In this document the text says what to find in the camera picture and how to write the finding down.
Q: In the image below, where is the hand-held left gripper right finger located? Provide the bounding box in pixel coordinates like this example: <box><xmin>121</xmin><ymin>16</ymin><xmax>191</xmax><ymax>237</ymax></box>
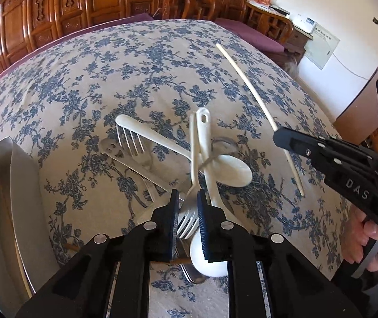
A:
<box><xmin>197</xmin><ymin>189</ymin><xmax>363</xmax><ymax>318</ymax></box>

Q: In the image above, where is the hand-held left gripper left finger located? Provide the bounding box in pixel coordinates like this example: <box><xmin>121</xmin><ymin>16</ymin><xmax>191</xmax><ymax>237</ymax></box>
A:
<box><xmin>15</xmin><ymin>189</ymin><xmax>180</xmax><ymax>318</ymax></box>

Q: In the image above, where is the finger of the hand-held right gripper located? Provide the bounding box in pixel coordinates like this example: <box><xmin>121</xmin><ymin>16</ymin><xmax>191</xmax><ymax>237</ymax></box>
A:
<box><xmin>323</xmin><ymin>137</ymin><xmax>378</xmax><ymax>173</ymax></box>
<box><xmin>273</xmin><ymin>126</ymin><xmax>345</xmax><ymax>181</ymax></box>

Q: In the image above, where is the white plastic spoon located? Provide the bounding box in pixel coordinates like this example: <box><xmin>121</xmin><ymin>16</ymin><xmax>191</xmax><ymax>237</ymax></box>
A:
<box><xmin>115</xmin><ymin>114</ymin><xmax>253</xmax><ymax>188</ymax></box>

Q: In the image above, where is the white plastic fork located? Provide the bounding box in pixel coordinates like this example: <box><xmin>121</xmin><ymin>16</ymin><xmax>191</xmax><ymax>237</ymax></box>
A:
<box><xmin>177</xmin><ymin>113</ymin><xmax>200</xmax><ymax>240</ymax></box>

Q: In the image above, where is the metal spoon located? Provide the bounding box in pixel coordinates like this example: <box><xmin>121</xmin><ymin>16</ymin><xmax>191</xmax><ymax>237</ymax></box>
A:
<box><xmin>195</xmin><ymin>136</ymin><xmax>241</xmax><ymax>174</ymax></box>

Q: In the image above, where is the white chopstick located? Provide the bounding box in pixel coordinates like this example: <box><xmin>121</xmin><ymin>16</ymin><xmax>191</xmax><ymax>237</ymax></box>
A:
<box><xmin>216</xmin><ymin>43</ymin><xmax>305</xmax><ymax>197</ymax></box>

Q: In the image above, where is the metal utensil with cutout handle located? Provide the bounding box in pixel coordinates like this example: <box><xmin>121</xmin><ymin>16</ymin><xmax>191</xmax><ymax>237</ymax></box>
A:
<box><xmin>100</xmin><ymin>138</ymin><xmax>170</xmax><ymax>193</ymax></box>

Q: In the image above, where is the white spoon with holed handle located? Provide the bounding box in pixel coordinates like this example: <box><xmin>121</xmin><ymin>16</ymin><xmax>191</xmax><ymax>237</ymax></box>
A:
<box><xmin>190</xmin><ymin>107</ymin><xmax>230</xmax><ymax>278</ymax></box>

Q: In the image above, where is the metal tray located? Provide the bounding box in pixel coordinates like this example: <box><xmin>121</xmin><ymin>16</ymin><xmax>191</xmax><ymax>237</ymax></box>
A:
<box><xmin>0</xmin><ymin>136</ymin><xmax>60</xmax><ymax>318</ymax></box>

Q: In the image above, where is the person's right forearm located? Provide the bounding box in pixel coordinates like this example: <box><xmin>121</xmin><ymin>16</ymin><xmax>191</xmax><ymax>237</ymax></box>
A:
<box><xmin>333</xmin><ymin>258</ymin><xmax>378</xmax><ymax>318</ymax></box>

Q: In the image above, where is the person's right hand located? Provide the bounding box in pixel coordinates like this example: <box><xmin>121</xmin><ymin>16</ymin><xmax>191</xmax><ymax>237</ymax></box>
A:
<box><xmin>343</xmin><ymin>205</ymin><xmax>378</xmax><ymax>272</ymax></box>

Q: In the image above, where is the brown wooden door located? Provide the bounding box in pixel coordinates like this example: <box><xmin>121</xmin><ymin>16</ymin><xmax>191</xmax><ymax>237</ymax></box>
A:
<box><xmin>333</xmin><ymin>65</ymin><xmax>378</xmax><ymax>147</ymax></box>

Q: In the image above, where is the grey furry object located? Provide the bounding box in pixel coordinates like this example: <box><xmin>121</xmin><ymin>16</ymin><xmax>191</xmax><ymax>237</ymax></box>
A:
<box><xmin>283</xmin><ymin>56</ymin><xmax>301</xmax><ymax>81</ymax></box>

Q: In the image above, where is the wooden side table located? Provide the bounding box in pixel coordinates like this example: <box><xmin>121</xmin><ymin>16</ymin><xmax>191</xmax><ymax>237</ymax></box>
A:
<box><xmin>284</xmin><ymin>26</ymin><xmax>309</xmax><ymax>64</ymax></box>

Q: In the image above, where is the purple sofa cushion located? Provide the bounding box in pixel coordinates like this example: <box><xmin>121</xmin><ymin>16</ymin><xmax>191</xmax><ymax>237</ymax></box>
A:
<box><xmin>215</xmin><ymin>17</ymin><xmax>285</xmax><ymax>54</ymax></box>

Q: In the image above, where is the white electronic device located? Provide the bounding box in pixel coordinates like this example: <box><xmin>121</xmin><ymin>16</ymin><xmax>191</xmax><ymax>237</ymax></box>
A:
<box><xmin>291</xmin><ymin>14</ymin><xmax>318</xmax><ymax>34</ymax></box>

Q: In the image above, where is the black and white flat box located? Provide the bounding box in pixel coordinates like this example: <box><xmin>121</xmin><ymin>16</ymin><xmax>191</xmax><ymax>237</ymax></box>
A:
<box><xmin>269</xmin><ymin>4</ymin><xmax>291</xmax><ymax>18</ymax></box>

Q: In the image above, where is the blue floral tablecloth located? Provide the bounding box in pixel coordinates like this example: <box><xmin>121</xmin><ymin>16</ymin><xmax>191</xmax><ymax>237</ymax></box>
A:
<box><xmin>0</xmin><ymin>18</ymin><xmax>353</xmax><ymax>318</ymax></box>

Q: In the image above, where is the wooden chopstick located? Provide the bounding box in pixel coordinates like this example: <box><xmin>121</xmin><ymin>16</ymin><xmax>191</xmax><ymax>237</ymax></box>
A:
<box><xmin>0</xmin><ymin>182</ymin><xmax>33</xmax><ymax>299</ymax></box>

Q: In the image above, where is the wooden armchair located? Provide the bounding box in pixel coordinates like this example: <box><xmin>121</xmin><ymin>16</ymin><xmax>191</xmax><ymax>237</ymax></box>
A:
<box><xmin>152</xmin><ymin>0</ymin><xmax>219</xmax><ymax>21</ymax></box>

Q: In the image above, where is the carved wooden bench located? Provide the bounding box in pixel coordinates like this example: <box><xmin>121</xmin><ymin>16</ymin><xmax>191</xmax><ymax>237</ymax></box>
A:
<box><xmin>0</xmin><ymin>0</ymin><xmax>163</xmax><ymax>93</ymax></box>

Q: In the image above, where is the white cable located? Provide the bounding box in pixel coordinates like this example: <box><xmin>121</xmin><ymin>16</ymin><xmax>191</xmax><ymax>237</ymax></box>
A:
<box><xmin>332</xmin><ymin>52</ymin><xmax>377</xmax><ymax>81</ymax></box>

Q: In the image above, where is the grey wall panel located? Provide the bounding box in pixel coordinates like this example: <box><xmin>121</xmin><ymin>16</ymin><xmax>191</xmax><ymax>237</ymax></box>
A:
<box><xmin>304</xmin><ymin>27</ymin><xmax>341</xmax><ymax>71</ymax></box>

